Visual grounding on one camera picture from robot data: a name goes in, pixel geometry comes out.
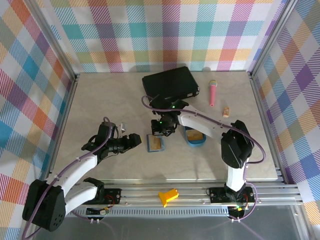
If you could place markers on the blue card holder wallet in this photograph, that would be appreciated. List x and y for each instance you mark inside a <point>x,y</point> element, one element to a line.
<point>148,148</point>

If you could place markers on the gold credit card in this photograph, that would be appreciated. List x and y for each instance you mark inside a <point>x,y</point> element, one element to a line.
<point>156,143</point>
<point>195,135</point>

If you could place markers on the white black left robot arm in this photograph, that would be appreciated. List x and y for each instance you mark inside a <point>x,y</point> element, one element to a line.
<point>75,170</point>

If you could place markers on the black arm base board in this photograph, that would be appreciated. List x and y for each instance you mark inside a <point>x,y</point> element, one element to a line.
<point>112,196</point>
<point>217,195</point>

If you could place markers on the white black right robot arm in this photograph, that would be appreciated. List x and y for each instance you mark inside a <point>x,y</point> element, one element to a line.
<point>200,122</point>

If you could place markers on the blue oval card tray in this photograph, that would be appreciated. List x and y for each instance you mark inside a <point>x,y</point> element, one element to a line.
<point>197,145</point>

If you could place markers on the black ribbed carrying case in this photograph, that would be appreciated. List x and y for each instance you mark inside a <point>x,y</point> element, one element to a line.
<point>167,82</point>

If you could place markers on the pink toy microphone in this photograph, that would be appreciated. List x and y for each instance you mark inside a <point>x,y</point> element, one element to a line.
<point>213,93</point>

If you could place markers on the small circuit board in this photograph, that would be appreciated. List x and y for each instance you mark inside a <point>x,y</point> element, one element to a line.
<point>237,211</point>
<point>102,212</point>

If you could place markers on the perforated metal strip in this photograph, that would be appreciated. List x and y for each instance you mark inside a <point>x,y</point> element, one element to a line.
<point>162,213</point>

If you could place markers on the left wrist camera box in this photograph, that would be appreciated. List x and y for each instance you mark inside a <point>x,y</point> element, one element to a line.
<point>123,127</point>

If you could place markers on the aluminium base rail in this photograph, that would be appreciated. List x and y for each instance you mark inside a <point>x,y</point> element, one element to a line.
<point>140,197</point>

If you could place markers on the yellow plastic bracket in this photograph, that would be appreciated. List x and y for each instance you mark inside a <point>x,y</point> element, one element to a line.
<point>168,196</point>

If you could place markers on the aluminium side rail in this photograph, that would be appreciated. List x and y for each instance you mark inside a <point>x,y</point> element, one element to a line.
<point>63,125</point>
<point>257,87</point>

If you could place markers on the aluminium frame post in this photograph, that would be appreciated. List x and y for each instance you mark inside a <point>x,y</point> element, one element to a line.
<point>272,37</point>
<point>53,45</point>

